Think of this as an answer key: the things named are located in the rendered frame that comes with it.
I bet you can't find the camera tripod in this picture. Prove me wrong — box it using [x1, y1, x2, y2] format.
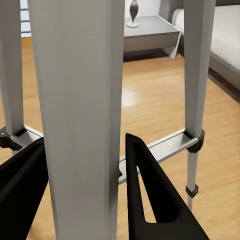
[0, 0, 216, 240]

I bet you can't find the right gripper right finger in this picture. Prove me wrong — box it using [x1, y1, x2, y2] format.
[125, 133, 210, 240]

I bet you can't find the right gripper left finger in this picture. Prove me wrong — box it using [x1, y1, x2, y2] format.
[0, 137, 49, 240]

